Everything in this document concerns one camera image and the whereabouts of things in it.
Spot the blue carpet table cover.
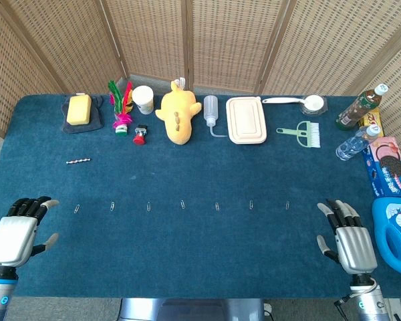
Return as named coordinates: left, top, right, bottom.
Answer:
left=0, top=94, right=401, bottom=299

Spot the blue detergent jug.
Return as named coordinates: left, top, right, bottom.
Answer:
left=371, top=197, right=401, bottom=292

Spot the clear water bottle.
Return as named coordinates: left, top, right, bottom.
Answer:
left=336, top=125, right=382, bottom=162

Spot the green handled white brush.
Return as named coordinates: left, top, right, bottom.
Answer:
left=275, top=120, right=321, bottom=148

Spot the white plastic ladle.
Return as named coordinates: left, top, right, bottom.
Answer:
left=261, top=94, right=324, bottom=114

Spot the green tea bottle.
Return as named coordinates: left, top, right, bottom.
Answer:
left=335, top=83, right=389, bottom=131

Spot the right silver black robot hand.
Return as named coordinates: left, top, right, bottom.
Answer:
left=316, top=199, right=378, bottom=276

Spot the clear glass dish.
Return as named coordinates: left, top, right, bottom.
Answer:
left=299, top=96, right=329, bottom=117

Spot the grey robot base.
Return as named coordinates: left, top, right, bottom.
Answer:
left=118, top=297, right=267, bottom=321

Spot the dark grey cloth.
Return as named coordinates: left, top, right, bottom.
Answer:
left=60, top=95, right=105, bottom=134

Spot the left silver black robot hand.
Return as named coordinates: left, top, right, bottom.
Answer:
left=0, top=195, right=60, bottom=268

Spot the blue pink cookie box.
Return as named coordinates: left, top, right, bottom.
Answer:
left=361, top=136, right=401, bottom=197

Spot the yellow plush toy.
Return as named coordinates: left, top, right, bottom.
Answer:
left=154, top=77, right=203, bottom=146

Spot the beige lidded lunch box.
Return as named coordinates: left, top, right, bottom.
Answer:
left=225, top=96, right=267, bottom=145

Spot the red round stamp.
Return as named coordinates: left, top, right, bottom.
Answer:
left=132, top=124, right=148, bottom=146

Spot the colourful feather shuttlecock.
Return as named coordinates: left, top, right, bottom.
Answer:
left=108, top=80, right=134, bottom=138

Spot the clear plastic wash bottle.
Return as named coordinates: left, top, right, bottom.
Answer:
left=203, top=95, right=229, bottom=138

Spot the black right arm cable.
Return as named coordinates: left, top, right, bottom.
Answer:
left=333, top=282, right=379, bottom=309

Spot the yellow sponge block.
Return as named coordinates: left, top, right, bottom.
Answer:
left=66, top=94, right=92, bottom=126

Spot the yellow snack box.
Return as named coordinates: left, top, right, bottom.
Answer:
left=359, top=107, right=384, bottom=138

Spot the white paper cup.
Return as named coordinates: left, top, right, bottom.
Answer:
left=131, top=86, right=154, bottom=115

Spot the woven bamboo folding screen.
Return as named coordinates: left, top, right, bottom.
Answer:
left=0, top=0, right=401, bottom=168

